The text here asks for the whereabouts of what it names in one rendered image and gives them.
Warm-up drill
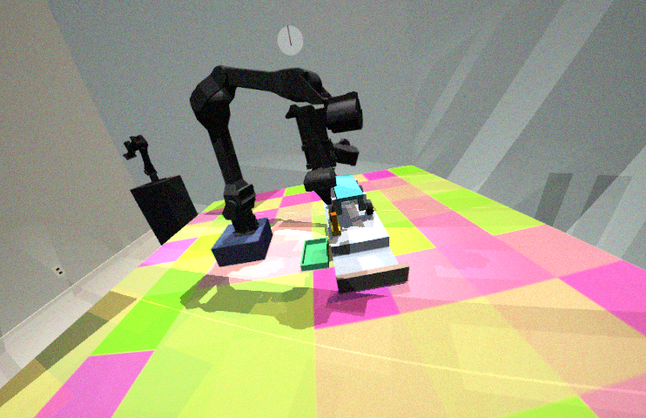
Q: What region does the green tray floor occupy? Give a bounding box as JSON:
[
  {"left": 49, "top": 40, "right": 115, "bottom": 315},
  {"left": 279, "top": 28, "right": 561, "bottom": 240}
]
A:
[{"left": 304, "top": 243, "right": 326, "bottom": 265}]

